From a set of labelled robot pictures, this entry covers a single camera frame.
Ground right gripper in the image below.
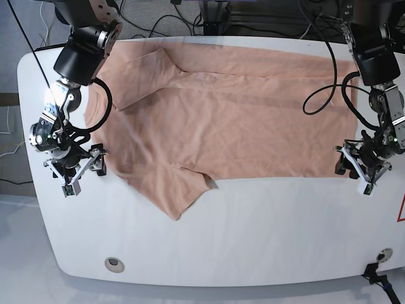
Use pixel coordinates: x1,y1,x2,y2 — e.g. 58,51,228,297
44,144,107,186

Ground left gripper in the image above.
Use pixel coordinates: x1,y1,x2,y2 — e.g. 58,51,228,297
335,130,394,184

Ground peach T-shirt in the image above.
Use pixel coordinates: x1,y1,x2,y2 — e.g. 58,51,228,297
91,41,357,220

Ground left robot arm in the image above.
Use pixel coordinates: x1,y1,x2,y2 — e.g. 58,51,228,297
335,1,404,195

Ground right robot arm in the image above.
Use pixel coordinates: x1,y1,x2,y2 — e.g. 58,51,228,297
29,1,122,196

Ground round silver table grommet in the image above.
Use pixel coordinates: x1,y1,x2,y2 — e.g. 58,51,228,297
376,248,393,263

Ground round grey table grommet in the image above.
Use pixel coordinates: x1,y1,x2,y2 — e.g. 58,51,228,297
104,257,125,274

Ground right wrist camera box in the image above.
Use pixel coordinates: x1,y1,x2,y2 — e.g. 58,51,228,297
61,180,81,198

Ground white cable on floor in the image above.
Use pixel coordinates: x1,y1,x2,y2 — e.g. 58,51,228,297
0,106,26,158

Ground black clamp with cable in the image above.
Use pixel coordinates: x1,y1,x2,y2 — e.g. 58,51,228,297
362,263,401,304

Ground black metal frame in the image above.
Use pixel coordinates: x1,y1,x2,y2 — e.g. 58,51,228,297
199,0,304,41

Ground tangled black floor cables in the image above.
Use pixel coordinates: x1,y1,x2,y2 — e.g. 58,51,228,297
120,0,206,41

